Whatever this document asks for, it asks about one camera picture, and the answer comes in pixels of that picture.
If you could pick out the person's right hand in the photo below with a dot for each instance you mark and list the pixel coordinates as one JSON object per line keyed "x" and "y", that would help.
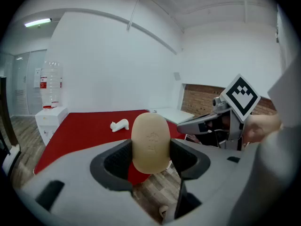
{"x": 261, "y": 126}

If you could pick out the dark brown frame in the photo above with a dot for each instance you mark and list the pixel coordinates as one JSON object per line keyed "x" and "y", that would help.
{"x": 5, "y": 116}

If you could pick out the beige rounded object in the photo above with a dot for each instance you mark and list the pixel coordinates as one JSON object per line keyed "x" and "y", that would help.
{"x": 150, "y": 138}

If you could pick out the person's white shirt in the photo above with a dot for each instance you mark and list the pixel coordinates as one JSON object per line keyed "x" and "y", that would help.
{"x": 289, "y": 98}

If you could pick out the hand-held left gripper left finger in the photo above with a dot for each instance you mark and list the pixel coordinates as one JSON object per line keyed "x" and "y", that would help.
{"x": 77, "y": 173}

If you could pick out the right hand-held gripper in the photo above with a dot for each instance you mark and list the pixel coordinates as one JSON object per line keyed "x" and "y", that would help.
{"x": 241, "y": 98}

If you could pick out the ceiling tube light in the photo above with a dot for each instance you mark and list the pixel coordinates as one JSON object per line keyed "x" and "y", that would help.
{"x": 37, "y": 22}

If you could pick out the glass partition door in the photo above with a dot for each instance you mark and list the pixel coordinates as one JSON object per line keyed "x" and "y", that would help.
{"x": 21, "y": 88}

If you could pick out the white side table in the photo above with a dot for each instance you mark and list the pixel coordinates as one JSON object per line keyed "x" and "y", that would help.
{"x": 174, "y": 115}

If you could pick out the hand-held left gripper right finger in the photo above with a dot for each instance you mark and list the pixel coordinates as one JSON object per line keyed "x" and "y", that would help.
{"x": 211, "y": 173}

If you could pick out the white ceiling conduit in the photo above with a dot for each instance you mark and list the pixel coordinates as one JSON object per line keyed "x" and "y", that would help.
{"x": 134, "y": 10}

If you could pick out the white paper notice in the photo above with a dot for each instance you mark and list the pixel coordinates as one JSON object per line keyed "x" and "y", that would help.
{"x": 37, "y": 78}

